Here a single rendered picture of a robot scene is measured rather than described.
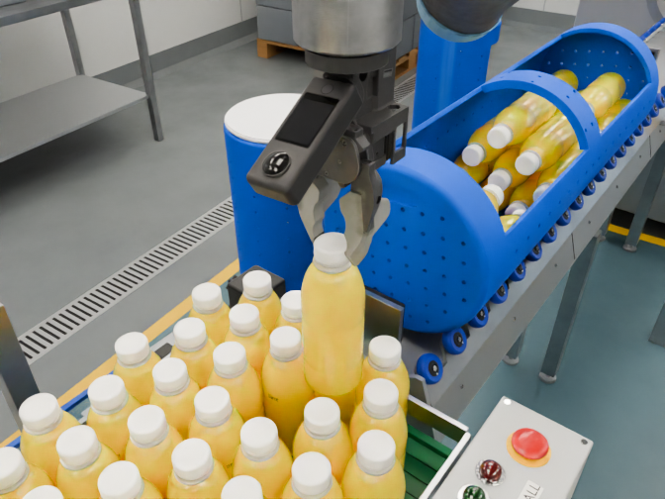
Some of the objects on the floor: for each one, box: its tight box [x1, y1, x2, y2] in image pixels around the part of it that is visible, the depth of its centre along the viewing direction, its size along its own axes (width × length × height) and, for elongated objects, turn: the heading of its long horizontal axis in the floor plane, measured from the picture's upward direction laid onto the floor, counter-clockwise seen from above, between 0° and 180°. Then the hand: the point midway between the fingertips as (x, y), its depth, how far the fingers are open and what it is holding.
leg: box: [622, 141, 665, 252], centre depth 258 cm, size 6×6×63 cm
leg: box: [503, 326, 527, 365], centre depth 202 cm, size 6×6×63 cm
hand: (332, 249), depth 61 cm, fingers closed on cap, 4 cm apart
